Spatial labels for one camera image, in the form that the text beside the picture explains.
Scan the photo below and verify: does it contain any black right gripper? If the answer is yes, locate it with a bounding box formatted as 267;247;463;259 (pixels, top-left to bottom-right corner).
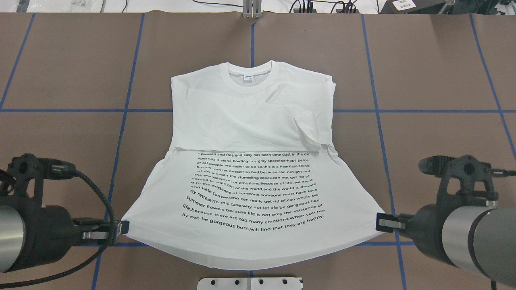
376;204;458;266

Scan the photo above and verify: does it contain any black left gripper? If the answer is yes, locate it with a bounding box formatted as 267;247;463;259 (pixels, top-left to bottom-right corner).
18;205;129;269

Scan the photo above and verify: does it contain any white long-sleeve printed shirt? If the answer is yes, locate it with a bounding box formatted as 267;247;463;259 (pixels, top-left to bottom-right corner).
123;60;383;270

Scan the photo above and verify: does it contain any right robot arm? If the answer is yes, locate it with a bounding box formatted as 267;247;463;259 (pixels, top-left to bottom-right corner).
376;204;516;288

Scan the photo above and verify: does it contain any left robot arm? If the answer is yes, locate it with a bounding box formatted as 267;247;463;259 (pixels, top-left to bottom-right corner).
1;205;114;272

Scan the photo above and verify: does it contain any black braided left cable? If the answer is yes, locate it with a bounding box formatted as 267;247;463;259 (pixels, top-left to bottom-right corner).
0;169;117;289

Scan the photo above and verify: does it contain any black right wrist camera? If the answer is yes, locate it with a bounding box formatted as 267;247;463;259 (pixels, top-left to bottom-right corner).
418;155;516;210

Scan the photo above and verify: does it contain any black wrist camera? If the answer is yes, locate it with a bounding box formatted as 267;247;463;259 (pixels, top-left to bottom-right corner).
1;153;76;207
418;155;516;210

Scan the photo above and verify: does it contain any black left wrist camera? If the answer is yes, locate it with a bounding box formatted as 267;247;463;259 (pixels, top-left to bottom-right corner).
1;153;76;207

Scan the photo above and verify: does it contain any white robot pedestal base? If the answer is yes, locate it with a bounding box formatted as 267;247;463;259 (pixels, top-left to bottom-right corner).
197;277;304;290

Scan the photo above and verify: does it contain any aluminium frame post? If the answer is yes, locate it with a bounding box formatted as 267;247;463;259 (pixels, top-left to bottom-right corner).
243;0;263;19

